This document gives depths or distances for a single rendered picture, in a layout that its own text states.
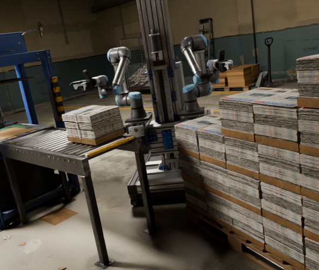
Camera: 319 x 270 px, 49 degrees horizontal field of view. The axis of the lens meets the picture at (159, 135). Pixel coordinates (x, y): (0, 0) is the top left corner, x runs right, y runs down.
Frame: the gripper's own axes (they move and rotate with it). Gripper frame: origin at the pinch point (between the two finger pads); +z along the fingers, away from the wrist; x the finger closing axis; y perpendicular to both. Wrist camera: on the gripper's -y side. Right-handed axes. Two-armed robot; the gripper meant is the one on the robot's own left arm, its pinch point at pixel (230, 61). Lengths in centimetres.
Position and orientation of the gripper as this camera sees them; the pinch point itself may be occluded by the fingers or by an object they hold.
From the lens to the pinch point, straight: 272.1
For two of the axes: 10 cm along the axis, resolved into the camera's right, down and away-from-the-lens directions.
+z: 3.1, 2.0, -9.3
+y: 2.8, 9.2, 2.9
